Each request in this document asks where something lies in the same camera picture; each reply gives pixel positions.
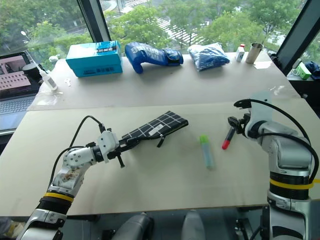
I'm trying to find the black white grid pouch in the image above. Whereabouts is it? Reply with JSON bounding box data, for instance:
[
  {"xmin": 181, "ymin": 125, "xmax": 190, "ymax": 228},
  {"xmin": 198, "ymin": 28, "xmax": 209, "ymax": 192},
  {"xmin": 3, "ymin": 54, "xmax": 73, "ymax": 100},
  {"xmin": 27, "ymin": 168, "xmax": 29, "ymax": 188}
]
[{"xmin": 121, "ymin": 110, "xmax": 189, "ymax": 149}]

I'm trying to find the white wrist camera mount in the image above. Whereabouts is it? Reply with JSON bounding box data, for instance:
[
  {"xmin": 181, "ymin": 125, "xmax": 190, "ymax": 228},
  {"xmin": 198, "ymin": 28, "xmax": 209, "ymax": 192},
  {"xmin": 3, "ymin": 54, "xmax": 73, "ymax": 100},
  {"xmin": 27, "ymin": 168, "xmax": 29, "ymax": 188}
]
[
  {"xmin": 96, "ymin": 130, "xmax": 120, "ymax": 164},
  {"xmin": 243, "ymin": 90, "xmax": 275, "ymax": 139}
]

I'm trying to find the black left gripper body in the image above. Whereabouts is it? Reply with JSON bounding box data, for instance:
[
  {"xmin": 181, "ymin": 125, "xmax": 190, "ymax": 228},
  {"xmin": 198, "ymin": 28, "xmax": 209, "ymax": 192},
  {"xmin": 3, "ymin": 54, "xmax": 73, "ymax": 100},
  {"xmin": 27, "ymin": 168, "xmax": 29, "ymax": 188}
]
[{"xmin": 107, "ymin": 138, "xmax": 131, "ymax": 169}]

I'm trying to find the light grey rounded shape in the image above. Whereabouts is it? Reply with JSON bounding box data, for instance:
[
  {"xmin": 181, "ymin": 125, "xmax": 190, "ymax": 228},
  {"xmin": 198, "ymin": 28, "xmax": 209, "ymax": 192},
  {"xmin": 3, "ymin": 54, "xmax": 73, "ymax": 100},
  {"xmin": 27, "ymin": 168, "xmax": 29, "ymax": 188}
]
[{"xmin": 180, "ymin": 209, "xmax": 205, "ymax": 240}]

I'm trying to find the dark grey rounded shape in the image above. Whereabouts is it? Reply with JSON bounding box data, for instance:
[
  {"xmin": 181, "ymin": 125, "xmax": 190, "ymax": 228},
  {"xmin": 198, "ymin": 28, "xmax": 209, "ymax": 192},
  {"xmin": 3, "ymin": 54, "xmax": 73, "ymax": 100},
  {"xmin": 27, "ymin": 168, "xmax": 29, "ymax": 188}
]
[{"xmin": 109, "ymin": 212, "xmax": 155, "ymax": 240}]

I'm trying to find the blue cloth in plastic bag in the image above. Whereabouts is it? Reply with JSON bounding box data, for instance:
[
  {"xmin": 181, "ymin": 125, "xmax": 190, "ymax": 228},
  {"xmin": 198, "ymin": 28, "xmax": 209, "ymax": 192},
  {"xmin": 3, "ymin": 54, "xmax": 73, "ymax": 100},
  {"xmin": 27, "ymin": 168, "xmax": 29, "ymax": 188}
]
[{"xmin": 187, "ymin": 42, "xmax": 231, "ymax": 73}]

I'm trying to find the dark window frame pillar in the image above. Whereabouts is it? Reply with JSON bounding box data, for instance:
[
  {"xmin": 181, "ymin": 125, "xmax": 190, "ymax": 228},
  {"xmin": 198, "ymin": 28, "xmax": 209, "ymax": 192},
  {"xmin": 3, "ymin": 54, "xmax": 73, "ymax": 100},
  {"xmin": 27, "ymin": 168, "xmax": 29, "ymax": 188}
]
[
  {"xmin": 75, "ymin": 0, "xmax": 111, "ymax": 44},
  {"xmin": 275, "ymin": 0, "xmax": 320, "ymax": 76}
]

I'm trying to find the cyan cardboard box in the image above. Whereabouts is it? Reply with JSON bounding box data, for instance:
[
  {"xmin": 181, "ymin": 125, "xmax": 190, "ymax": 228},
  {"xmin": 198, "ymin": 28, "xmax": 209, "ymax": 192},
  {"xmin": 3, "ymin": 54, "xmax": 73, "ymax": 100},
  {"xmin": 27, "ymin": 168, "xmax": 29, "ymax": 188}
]
[{"xmin": 65, "ymin": 39, "xmax": 124, "ymax": 79}]

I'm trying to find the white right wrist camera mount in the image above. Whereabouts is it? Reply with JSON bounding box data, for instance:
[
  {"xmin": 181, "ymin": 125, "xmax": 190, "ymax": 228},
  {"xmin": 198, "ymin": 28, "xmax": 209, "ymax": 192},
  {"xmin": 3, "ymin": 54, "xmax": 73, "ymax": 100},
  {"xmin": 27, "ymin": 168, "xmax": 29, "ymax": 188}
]
[{"xmin": 243, "ymin": 90, "xmax": 275, "ymax": 139}]

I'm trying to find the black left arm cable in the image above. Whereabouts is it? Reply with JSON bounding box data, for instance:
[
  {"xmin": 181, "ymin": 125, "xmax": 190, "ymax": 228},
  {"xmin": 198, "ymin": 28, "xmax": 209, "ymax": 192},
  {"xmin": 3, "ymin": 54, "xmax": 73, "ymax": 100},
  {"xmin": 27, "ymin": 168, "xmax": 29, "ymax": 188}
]
[{"xmin": 48, "ymin": 115, "xmax": 109, "ymax": 187}]

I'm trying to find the dark blue bundle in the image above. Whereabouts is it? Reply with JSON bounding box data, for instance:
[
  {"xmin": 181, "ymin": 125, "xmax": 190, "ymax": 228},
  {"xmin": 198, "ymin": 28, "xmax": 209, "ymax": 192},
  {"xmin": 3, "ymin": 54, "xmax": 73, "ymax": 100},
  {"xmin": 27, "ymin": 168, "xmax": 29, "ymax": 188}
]
[{"xmin": 305, "ymin": 60, "xmax": 320, "ymax": 81}]

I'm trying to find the red marker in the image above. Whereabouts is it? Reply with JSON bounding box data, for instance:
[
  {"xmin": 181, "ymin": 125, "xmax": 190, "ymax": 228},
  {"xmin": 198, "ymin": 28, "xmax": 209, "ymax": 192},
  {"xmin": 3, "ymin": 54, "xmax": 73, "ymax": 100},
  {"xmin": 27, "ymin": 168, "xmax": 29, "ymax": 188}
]
[{"xmin": 221, "ymin": 126, "xmax": 236, "ymax": 151}]

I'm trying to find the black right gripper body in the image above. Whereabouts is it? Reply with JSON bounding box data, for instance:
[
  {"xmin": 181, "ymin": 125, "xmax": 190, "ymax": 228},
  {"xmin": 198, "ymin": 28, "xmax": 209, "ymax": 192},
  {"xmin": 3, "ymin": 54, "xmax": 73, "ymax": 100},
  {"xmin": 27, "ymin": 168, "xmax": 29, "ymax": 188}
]
[{"xmin": 237, "ymin": 113, "xmax": 252, "ymax": 137}]

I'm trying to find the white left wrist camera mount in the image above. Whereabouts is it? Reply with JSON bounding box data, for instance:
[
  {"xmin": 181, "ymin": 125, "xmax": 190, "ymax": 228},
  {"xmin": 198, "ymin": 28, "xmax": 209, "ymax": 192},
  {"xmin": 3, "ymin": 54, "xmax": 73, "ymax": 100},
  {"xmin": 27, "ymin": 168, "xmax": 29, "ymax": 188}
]
[{"xmin": 96, "ymin": 130, "xmax": 120, "ymax": 164}]

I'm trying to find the green white small box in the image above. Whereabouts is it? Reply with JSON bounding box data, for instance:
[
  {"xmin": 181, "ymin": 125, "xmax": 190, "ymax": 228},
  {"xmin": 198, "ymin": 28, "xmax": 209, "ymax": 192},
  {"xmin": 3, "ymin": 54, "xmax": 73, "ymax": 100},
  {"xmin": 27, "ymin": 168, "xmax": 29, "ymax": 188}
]
[{"xmin": 292, "ymin": 58, "xmax": 313, "ymax": 81}]

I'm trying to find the grey laptop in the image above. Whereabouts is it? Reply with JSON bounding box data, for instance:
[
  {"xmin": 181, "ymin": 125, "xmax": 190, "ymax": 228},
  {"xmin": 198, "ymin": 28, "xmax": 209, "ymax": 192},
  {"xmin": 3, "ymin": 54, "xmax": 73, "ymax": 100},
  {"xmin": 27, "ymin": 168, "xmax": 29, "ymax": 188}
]
[{"xmin": 0, "ymin": 50, "xmax": 43, "ymax": 132}]

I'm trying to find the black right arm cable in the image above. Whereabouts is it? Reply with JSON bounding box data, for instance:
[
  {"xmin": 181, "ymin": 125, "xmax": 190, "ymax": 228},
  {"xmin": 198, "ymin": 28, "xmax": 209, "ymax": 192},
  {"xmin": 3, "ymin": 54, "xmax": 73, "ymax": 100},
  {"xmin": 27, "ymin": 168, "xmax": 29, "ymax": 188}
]
[{"xmin": 234, "ymin": 98, "xmax": 317, "ymax": 182}]

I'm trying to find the black round device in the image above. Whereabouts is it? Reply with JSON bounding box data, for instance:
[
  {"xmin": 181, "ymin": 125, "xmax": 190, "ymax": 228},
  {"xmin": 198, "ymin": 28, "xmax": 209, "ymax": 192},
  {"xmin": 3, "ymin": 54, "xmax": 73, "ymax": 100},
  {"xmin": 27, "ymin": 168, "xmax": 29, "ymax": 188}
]
[{"xmin": 22, "ymin": 63, "xmax": 44, "ymax": 83}]

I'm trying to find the metal cup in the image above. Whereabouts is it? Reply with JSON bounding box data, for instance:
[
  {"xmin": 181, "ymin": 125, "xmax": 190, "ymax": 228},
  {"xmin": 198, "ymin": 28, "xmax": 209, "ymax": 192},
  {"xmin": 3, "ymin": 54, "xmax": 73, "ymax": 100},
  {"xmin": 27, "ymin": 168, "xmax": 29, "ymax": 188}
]
[{"xmin": 245, "ymin": 42, "xmax": 265, "ymax": 65}]

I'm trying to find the white dropper bottle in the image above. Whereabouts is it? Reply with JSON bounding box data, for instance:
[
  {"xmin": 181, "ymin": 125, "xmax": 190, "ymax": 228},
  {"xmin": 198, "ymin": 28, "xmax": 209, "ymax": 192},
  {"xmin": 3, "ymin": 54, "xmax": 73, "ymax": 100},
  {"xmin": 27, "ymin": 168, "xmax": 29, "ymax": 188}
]
[{"xmin": 37, "ymin": 65, "xmax": 59, "ymax": 92}]

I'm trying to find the blue boxing glove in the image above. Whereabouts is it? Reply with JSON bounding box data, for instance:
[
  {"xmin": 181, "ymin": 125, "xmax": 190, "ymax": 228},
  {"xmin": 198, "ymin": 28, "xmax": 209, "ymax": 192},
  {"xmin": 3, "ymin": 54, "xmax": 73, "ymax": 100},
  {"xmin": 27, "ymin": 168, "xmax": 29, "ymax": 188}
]
[{"xmin": 124, "ymin": 41, "xmax": 184, "ymax": 75}]

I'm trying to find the green highlighter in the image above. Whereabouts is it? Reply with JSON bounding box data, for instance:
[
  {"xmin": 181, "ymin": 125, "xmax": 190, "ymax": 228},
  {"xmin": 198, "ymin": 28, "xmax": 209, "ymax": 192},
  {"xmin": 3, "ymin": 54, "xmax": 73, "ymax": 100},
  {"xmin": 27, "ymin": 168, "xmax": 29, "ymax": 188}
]
[{"xmin": 198, "ymin": 134, "xmax": 216, "ymax": 171}]

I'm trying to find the small white red-capped bottle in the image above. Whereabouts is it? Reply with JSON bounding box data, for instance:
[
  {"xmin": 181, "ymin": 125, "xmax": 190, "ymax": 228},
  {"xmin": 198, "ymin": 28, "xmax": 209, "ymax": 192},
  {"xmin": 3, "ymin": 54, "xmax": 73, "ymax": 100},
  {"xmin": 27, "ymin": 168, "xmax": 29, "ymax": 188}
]
[{"xmin": 235, "ymin": 44, "xmax": 247, "ymax": 63}]

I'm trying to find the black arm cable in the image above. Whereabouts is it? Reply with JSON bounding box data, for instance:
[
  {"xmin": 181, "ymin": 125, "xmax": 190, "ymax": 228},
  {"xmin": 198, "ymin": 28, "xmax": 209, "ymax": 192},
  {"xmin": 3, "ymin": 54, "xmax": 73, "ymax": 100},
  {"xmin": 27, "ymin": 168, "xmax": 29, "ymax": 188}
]
[
  {"xmin": 234, "ymin": 98, "xmax": 317, "ymax": 182},
  {"xmin": 48, "ymin": 115, "xmax": 109, "ymax": 187}
]

